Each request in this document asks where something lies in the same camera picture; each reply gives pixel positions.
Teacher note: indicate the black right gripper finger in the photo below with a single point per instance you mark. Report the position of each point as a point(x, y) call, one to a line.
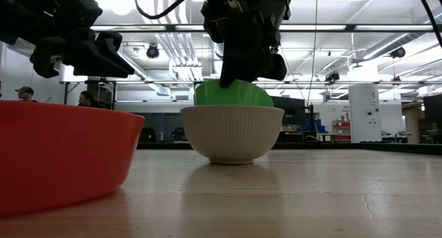
point(274, 67)
point(230, 67)

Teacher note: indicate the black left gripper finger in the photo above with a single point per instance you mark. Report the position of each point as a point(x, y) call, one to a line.
point(103, 63)
point(111, 40)

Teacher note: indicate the green plastic bowl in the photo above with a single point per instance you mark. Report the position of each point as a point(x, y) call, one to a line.
point(248, 94)

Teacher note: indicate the white ribbed ceramic bowl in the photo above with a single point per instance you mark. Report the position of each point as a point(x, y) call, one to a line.
point(232, 134)

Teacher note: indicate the red plastic bowl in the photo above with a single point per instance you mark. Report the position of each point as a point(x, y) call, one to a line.
point(69, 155)

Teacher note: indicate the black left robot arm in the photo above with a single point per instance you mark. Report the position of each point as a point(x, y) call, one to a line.
point(17, 14)

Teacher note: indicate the blue crate stack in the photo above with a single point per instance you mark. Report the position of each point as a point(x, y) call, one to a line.
point(316, 126)

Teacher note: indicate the red shelf unit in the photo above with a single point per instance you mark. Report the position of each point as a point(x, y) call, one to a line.
point(340, 127)

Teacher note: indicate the person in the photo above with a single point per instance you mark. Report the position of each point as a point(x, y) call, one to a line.
point(87, 99)
point(25, 94)

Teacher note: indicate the black ceiling spotlight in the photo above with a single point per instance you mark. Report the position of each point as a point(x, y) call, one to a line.
point(398, 52)
point(152, 51)
point(332, 77)

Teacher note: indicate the black computer monitor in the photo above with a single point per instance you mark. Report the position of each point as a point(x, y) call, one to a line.
point(295, 110)
point(433, 110)

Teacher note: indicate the black bar with light strips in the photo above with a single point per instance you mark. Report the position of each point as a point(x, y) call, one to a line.
point(171, 28)

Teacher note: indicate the white column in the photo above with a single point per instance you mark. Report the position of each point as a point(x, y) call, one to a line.
point(364, 110)

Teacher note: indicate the long black distant rail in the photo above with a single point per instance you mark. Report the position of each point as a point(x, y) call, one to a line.
point(155, 82)

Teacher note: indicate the black aluminium table frame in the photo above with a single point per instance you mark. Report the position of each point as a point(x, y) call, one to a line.
point(345, 146)

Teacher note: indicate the silver ceiling duct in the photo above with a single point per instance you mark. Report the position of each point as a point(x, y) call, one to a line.
point(397, 41)

